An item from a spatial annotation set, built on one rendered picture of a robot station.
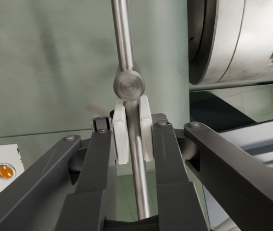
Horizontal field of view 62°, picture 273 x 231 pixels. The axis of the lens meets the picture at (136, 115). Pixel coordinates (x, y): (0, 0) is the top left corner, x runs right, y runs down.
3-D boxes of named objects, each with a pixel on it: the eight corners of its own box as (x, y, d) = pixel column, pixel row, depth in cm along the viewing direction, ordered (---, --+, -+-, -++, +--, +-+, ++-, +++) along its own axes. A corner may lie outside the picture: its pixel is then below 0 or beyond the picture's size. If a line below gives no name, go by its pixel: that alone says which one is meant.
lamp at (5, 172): (2, 176, 34) (-1, 179, 33) (-2, 164, 33) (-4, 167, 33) (16, 175, 34) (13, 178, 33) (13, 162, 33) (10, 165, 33)
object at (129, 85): (117, 54, 26) (110, 72, 15) (136, 52, 26) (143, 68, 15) (119, 74, 27) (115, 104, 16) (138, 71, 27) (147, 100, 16)
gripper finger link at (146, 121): (139, 120, 14) (152, 118, 14) (138, 94, 21) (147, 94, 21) (144, 162, 15) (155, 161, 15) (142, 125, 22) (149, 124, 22)
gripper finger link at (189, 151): (154, 140, 13) (208, 135, 13) (149, 113, 18) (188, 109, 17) (156, 164, 13) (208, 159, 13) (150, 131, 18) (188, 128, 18)
